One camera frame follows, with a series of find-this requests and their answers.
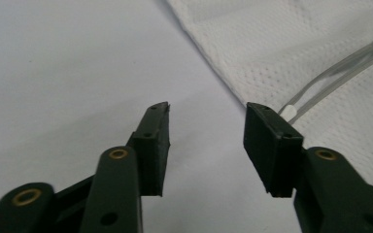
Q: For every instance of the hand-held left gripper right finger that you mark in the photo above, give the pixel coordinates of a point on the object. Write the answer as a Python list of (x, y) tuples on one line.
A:
[(272, 149)]

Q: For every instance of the white mesh garment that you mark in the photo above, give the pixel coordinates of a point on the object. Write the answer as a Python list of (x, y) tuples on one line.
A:
[(272, 51)]

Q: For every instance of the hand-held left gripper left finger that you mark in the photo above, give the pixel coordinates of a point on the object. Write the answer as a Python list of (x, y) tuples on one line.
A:
[(150, 152)]

